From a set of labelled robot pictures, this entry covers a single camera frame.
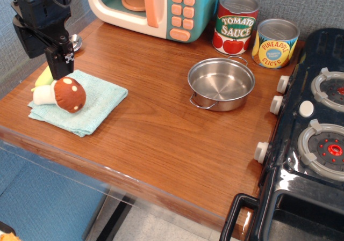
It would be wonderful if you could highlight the orange object at corner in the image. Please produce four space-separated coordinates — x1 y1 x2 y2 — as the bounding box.
0 233 21 241

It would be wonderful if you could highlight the light blue cloth napkin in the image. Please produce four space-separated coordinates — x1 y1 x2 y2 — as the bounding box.
28 70 128 137

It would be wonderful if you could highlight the tomato sauce can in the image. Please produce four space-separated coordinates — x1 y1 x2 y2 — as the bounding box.
212 0 260 55

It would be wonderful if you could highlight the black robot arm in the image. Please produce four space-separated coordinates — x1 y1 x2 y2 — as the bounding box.
11 0 74 80

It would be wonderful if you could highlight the black toy stove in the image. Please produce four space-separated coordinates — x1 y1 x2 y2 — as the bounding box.
220 28 343 240

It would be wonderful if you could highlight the plush brown mushroom toy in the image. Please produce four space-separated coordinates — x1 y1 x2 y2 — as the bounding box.
33 76 87 113

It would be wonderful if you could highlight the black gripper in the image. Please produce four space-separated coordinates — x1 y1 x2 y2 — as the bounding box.
12 15 74 80

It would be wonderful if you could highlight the teal toy microwave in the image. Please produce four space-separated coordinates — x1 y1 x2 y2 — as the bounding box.
88 0 218 43

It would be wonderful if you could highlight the stainless steel pot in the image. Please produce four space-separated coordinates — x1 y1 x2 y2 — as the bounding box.
188 55 255 112

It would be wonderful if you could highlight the pineapple slices can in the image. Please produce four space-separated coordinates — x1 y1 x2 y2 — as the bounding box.
252 18 300 69

